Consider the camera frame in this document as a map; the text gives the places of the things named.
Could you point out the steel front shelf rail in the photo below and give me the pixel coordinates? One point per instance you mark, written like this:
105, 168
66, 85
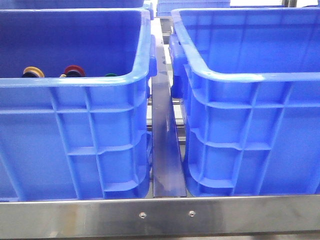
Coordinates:
186, 216

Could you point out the steel divider rail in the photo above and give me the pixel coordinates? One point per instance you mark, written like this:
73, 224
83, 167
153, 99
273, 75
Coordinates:
167, 170

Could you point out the blue right plastic bin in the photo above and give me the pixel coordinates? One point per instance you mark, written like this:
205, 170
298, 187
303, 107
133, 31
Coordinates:
249, 81

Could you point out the yellow push button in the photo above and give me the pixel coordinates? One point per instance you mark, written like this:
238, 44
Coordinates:
32, 72

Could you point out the green push button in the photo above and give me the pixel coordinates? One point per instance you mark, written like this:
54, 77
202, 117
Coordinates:
111, 75

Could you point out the red push button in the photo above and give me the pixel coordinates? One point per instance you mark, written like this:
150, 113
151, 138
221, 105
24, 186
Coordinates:
73, 71

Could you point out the blue rear right bin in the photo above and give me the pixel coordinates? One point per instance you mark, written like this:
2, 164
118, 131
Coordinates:
164, 7

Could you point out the blue rear left bin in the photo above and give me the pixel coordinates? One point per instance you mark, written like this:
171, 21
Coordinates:
73, 4

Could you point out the blue plastic bin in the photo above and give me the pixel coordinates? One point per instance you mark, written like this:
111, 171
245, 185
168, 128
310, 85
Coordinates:
75, 138
249, 81

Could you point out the blue left plastic bin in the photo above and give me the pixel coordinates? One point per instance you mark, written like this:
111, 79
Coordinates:
75, 138

